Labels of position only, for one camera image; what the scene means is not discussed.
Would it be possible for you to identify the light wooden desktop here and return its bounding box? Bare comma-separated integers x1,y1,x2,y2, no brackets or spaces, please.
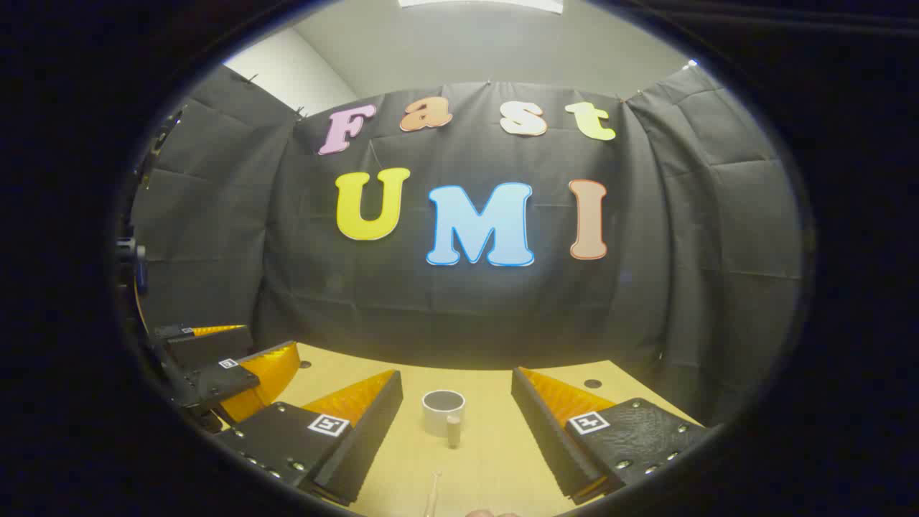
215,343,708,517

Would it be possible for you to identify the black backdrop cloth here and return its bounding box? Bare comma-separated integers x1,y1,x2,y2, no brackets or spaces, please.
129,63,803,424

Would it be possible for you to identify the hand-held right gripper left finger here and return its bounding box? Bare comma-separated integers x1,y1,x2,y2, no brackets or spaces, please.
214,369,404,506

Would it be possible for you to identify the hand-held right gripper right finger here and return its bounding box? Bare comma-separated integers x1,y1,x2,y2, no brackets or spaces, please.
510,366,720,506

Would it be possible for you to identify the white cup with wooden handle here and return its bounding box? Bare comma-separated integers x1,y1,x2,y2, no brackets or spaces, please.
421,390,466,450

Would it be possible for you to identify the white ceiling light panel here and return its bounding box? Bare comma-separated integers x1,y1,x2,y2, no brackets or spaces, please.
397,0,566,15

